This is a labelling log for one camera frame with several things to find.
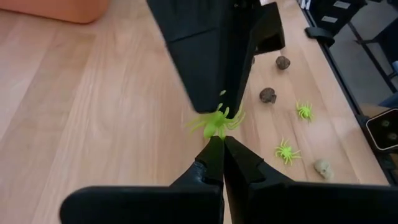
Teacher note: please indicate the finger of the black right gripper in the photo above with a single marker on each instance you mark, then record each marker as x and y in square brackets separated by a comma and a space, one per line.
[199, 46]
[245, 31]

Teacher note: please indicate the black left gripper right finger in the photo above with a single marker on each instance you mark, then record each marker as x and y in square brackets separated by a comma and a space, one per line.
[311, 205]

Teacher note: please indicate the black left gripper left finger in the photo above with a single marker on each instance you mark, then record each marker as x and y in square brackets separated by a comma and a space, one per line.
[140, 205]

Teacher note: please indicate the green plastic spider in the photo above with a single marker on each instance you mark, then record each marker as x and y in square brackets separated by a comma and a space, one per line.
[304, 111]
[286, 152]
[213, 126]

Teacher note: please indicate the beige plastic skull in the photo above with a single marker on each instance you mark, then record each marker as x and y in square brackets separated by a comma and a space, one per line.
[323, 169]

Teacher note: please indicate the black table edge clamp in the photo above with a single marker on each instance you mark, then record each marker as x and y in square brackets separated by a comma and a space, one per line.
[320, 32]

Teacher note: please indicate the orange plastic bin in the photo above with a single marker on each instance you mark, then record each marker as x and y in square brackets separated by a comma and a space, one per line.
[62, 9]

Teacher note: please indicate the black table-level camera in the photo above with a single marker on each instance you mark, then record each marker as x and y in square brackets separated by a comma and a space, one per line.
[384, 129]

